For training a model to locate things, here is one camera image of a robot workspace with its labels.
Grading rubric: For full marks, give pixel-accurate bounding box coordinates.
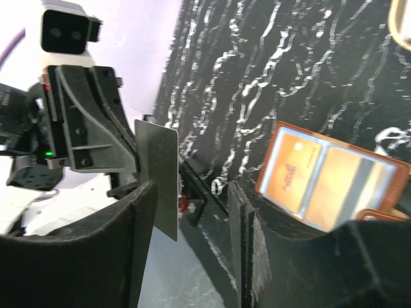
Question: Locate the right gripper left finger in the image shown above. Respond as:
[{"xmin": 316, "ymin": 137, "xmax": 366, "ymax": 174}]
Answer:
[{"xmin": 1, "ymin": 181, "xmax": 158, "ymax": 307}]

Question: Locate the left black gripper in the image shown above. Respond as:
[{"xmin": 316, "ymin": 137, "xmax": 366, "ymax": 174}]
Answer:
[{"xmin": 39, "ymin": 65, "xmax": 139, "ymax": 189}]

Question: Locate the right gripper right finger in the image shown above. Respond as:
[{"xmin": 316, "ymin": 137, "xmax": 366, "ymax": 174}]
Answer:
[{"xmin": 227, "ymin": 181, "xmax": 410, "ymax": 307}]

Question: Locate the grey silver credit card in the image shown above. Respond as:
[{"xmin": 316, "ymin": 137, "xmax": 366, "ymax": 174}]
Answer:
[{"xmin": 134, "ymin": 119, "xmax": 179, "ymax": 241}]

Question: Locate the brown leather card holder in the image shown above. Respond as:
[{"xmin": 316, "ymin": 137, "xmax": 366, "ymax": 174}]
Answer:
[{"xmin": 255, "ymin": 122, "xmax": 410, "ymax": 232}]

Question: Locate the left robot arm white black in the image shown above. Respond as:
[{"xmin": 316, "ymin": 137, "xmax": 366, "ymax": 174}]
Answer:
[{"xmin": 1, "ymin": 65, "xmax": 139, "ymax": 235}]

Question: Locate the beige oval tray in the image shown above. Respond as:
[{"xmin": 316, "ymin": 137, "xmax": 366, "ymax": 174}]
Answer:
[{"xmin": 388, "ymin": 0, "xmax": 410, "ymax": 51}]

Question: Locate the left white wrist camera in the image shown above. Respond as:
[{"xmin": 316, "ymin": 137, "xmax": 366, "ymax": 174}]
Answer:
[{"xmin": 39, "ymin": 1, "xmax": 103, "ymax": 68}]

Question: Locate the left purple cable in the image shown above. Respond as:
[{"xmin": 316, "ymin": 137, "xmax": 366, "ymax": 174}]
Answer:
[{"xmin": 0, "ymin": 27, "xmax": 26, "ymax": 71}]

